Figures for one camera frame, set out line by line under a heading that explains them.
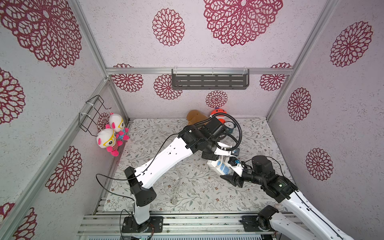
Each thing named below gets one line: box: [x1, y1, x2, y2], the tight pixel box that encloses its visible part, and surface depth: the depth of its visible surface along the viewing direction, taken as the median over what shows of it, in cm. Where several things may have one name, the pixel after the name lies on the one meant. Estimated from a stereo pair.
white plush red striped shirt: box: [96, 128, 123, 157], surface depth 87 cm
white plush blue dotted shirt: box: [105, 112, 130, 141], surface depth 96 cm
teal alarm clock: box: [223, 121, 237, 134], surface depth 112 cm
